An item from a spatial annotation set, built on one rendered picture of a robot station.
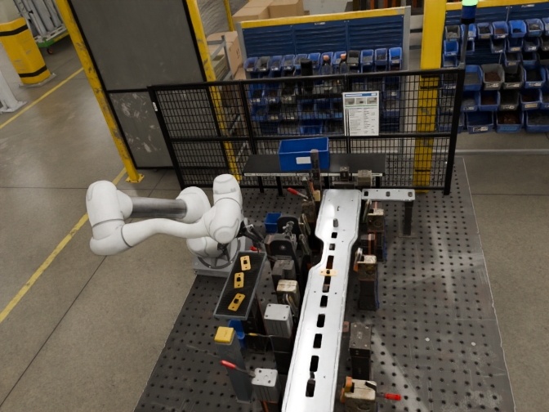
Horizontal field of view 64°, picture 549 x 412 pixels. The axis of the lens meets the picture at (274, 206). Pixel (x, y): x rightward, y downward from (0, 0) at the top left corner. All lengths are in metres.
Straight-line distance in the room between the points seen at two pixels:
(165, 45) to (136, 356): 2.56
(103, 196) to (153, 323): 1.69
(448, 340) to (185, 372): 1.25
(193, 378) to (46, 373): 1.60
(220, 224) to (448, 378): 1.21
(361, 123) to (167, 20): 2.03
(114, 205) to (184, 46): 2.36
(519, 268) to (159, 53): 3.40
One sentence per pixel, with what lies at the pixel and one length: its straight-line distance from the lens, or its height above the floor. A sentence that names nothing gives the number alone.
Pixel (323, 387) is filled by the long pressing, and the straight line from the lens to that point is 1.76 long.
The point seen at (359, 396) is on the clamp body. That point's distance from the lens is 1.67.
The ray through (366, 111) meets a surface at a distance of 2.70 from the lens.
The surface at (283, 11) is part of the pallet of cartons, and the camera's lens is 6.55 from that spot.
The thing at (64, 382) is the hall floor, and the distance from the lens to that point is 3.49.
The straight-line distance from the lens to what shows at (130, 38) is 4.29.
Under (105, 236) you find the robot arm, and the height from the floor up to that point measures 1.44.
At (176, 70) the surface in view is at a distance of 4.21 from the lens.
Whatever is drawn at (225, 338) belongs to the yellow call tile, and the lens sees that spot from 1.74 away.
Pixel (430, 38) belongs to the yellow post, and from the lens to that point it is 2.59.
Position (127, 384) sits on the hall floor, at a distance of 3.26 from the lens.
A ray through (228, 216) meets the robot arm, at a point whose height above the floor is 1.58.
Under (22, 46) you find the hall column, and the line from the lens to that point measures 9.23.
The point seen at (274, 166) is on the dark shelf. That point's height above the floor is 1.03.
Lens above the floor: 2.53
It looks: 37 degrees down
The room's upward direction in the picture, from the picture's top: 10 degrees counter-clockwise
